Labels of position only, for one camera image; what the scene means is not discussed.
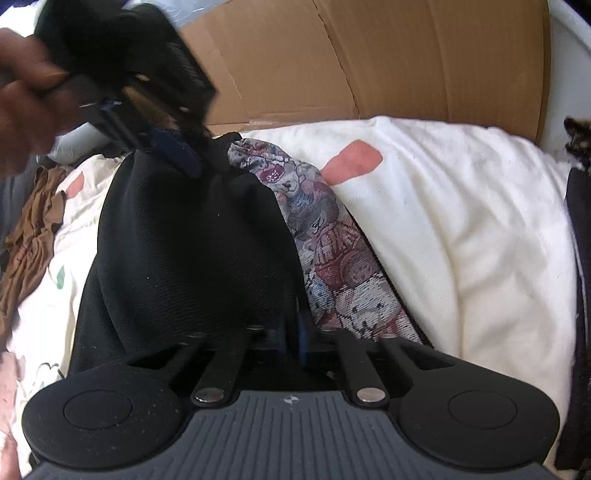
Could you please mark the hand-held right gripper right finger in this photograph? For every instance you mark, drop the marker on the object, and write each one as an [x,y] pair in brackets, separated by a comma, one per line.
[302,337]

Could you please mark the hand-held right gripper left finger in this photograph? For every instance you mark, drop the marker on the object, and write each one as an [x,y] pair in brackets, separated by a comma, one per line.
[281,339]

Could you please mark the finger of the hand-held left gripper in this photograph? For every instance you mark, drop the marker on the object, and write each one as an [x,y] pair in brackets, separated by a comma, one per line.
[178,150]

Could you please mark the black pants with bear-print trim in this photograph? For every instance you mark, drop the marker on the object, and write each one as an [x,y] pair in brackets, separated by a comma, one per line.
[184,258]

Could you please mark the person's left hand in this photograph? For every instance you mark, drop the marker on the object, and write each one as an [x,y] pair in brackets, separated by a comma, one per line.
[27,101]

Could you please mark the grey neck pillow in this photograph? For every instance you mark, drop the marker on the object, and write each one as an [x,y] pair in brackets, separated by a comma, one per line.
[78,143]

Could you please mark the brown garment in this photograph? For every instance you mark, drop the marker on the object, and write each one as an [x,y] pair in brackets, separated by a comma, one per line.
[27,240]

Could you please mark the cream bear print blanket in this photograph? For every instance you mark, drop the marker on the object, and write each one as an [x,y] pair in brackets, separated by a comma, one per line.
[461,207]

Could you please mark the large flat cardboard sheet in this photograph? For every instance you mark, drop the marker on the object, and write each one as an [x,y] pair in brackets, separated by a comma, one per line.
[369,55]

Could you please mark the black folded garment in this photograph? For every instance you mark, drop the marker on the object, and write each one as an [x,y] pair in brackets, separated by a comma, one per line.
[582,277]

